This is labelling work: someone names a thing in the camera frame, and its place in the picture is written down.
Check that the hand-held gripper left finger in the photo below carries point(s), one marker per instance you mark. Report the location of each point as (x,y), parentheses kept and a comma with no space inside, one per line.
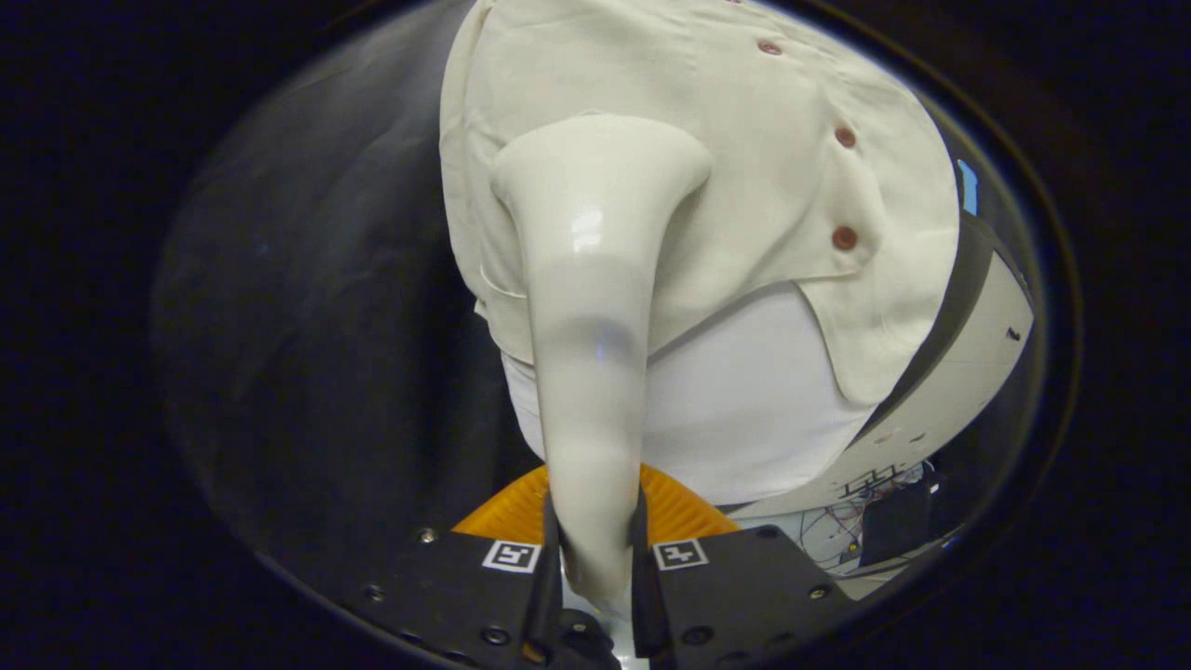
(447,586)

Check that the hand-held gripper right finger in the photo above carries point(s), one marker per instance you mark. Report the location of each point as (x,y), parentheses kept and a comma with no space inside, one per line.
(744,586)

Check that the cream button-up shirt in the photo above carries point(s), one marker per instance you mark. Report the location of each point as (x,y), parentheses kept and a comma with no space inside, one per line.
(744,186)

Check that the black device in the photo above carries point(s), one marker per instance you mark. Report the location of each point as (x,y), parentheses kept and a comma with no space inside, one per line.
(898,526)

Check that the beige cabinet with grey top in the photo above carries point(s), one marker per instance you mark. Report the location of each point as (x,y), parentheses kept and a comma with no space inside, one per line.
(968,363)

